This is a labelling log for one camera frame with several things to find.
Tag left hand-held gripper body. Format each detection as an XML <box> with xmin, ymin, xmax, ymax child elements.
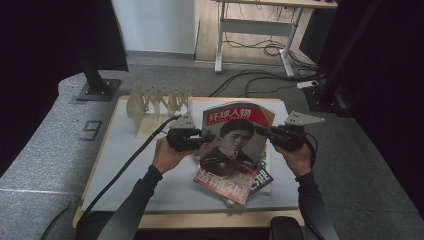
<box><xmin>165</xmin><ymin>111</ymin><xmax>198</xmax><ymax>153</ymax></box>

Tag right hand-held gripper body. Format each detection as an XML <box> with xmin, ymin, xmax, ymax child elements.
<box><xmin>266</xmin><ymin>110</ymin><xmax>326</xmax><ymax>153</ymax></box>

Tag grey portrait cover magazine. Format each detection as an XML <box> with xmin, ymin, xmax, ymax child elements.
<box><xmin>198</xmin><ymin>101</ymin><xmax>276</xmax><ymax>178</ymax></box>

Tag thick white book green label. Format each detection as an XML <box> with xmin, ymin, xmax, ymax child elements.
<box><xmin>258</xmin><ymin>143</ymin><xmax>273</xmax><ymax>196</ymax></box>

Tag beige expandable book rack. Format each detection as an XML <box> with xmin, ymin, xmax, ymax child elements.
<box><xmin>125</xmin><ymin>83</ymin><xmax>194</xmax><ymax>139</ymax></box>

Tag dark blue illustrated magazine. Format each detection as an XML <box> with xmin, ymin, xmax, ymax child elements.
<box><xmin>223</xmin><ymin>166</ymin><xmax>275</xmax><ymax>209</ymax></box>

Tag red planet cover magazine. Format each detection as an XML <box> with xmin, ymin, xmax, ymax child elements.
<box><xmin>192</xmin><ymin>159</ymin><xmax>264</xmax><ymax>207</ymax></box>

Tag person's left hand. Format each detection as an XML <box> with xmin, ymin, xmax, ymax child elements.
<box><xmin>152</xmin><ymin>136</ymin><xmax>196</xmax><ymax>175</ymax></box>

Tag person's right hand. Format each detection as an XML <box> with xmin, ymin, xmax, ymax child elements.
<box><xmin>273</xmin><ymin>141</ymin><xmax>316</xmax><ymax>178</ymax></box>

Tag black slanted stand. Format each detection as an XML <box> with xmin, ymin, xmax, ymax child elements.
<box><xmin>301</xmin><ymin>0</ymin><xmax>384</xmax><ymax>118</ymax></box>

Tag white power strip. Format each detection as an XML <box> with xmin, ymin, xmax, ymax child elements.
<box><xmin>296</xmin><ymin>79</ymin><xmax>320</xmax><ymax>90</ymax></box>

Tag wooden table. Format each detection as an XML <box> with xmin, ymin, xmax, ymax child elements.
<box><xmin>72</xmin><ymin>95</ymin><xmax>323</xmax><ymax>231</ymax></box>

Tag black armrest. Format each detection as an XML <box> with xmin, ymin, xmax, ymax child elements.
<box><xmin>269</xmin><ymin>215</ymin><xmax>305</xmax><ymax>240</ymax></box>
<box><xmin>73</xmin><ymin>211</ymin><xmax>114</xmax><ymax>240</ymax></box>

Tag black curtain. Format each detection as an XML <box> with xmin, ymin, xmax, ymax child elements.
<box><xmin>0</xmin><ymin>0</ymin><xmax>129</xmax><ymax>178</ymax></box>
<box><xmin>299</xmin><ymin>0</ymin><xmax>424</xmax><ymax>214</ymax></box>

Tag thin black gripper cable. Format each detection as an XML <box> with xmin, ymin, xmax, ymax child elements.
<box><xmin>303</xmin><ymin>132</ymin><xmax>319</xmax><ymax>169</ymax></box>

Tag thick black gripper cable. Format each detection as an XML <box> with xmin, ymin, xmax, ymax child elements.
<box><xmin>40</xmin><ymin>114</ymin><xmax>183</xmax><ymax>240</ymax></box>

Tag black floor cable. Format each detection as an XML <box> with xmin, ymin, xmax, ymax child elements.
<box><xmin>208</xmin><ymin>69</ymin><xmax>326</xmax><ymax>98</ymax></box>

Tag tangle of black cables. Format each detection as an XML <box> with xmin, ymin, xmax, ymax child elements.
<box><xmin>222</xmin><ymin>39</ymin><xmax>318</xmax><ymax>73</ymax></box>

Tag black stand with base plate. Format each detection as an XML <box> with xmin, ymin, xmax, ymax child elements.
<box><xmin>75</xmin><ymin>46</ymin><xmax>123</xmax><ymax>103</ymax></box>

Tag white metal desk frame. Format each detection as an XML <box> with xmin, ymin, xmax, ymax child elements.
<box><xmin>213</xmin><ymin>0</ymin><xmax>338</xmax><ymax>78</ymax></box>

